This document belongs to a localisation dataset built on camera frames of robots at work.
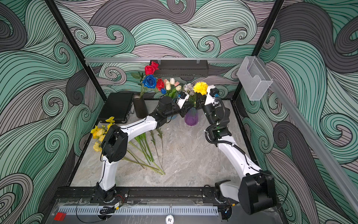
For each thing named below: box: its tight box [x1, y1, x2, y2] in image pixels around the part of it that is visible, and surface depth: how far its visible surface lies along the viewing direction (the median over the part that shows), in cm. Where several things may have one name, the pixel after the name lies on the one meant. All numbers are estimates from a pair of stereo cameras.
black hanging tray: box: [150, 59, 210, 78], surface depth 97 cm
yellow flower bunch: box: [121, 150, 166, 175], surface depth 87 cm
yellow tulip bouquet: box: [165, 77, 182, 99], surface depth 91 cm
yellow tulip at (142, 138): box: [134, 132, 155, 162], surface depth 94 cm
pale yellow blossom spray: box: [90, 125, 108, 152], surface depth 92 cm
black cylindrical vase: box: [132, 93, 149, 119], surface depth 102 cm
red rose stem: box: [131, 61, 165, 98], surface depth 76 cm
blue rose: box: [142, 74, 158, 89], surface depth 71 cm
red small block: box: [53, 211, 67, 222], surface depth 70 cm
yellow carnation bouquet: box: [192, 81, 200, 109], surface depth 66 cm
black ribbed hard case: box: [97, 92, 134, 124], surface depth 116 cm
